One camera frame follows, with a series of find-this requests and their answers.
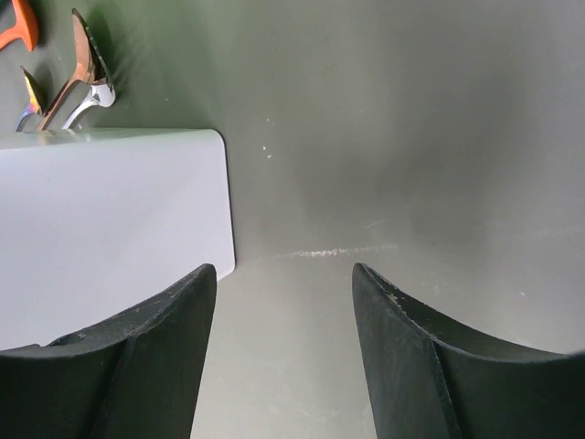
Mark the silver spoon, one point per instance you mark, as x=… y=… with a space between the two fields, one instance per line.
x=101 y=94

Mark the white divided plastic container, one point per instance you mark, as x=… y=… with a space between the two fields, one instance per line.
x=95 y=222

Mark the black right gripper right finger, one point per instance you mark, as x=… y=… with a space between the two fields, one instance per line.
x=430 y=376

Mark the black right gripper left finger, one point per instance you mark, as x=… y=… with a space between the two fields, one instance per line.
x=133 y=375

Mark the iridescent spoon pink bowl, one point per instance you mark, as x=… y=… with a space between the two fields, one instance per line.
x=35 y=104

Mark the orange plastic spoon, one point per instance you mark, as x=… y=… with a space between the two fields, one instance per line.
x=25 y=27

